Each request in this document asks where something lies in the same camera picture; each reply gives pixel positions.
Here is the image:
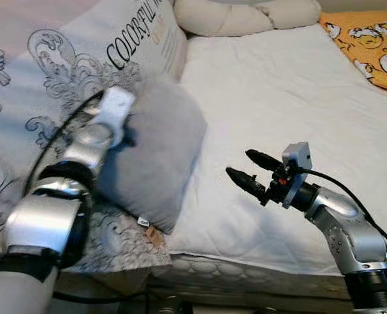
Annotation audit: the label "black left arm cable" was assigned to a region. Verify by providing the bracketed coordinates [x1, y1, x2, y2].
[24, 90, 107, 198]

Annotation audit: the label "grey quilted mattress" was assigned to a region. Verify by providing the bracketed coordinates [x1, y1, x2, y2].
[148, 252, 387, 309]

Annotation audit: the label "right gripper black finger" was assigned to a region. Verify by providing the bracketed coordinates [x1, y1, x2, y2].
[245, 149, 285, 173]
[226, 166, 270, 205]

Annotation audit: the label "white quilted mattress pad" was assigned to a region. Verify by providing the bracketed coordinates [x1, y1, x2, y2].
[163, 23, 387, 277]

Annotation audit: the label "yellow cartoon print blanket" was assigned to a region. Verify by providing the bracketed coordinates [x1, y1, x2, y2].
[319, 10, 387, 97]

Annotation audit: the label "plain grey pillow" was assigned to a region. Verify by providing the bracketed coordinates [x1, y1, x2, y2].
[92, 75, 208, 236]

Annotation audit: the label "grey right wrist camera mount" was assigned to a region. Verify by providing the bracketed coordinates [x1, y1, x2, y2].
[281, 141, 312, 209]

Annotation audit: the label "black floor cable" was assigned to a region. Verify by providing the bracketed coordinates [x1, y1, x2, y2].
[52, 290, 150, 306]

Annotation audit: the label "brown paper tag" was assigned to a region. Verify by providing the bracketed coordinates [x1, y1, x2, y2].
[144, 226, 166, 250]

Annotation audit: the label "cream bolster pillow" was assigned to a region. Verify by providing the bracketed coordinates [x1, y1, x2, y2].
[173, 0, 322, 39]

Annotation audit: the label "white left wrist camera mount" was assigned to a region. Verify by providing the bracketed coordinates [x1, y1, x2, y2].
[95, 86, 137, 147]

